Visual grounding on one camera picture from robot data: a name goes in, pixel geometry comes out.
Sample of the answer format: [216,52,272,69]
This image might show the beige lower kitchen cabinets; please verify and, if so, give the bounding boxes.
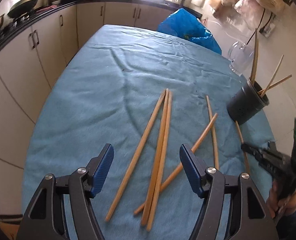
[0,0,172,215]

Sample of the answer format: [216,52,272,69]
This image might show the blue towel table cover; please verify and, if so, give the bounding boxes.
[22,25,273,239]

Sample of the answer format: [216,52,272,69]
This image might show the pink hanging plastic bag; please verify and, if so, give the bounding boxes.
[234,0,265,29]

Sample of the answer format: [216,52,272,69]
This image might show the black utensil holder cup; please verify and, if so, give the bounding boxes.
[227,80,269,125]

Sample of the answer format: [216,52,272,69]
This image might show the black hanging power cable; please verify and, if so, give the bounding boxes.
[245,7,275,46]

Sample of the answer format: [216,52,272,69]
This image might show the black wok on stove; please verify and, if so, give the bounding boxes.
[7,0,38,19]

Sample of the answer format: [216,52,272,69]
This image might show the blue plastic bag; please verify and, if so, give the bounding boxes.
[157,8,222,55]

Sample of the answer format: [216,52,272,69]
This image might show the wooden chopstick on towel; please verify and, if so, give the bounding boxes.
[141,88,169,226]
[105,89,167,222]
[146,91,172,232]
[235,120,251,176]
[133,113,218,216]
[205,95,220,170]

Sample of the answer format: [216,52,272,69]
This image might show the right human hand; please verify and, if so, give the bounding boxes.
[266,180,296,218]

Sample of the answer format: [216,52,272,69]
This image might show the clear glass pitcher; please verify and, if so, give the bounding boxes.
[228,41,254,76]

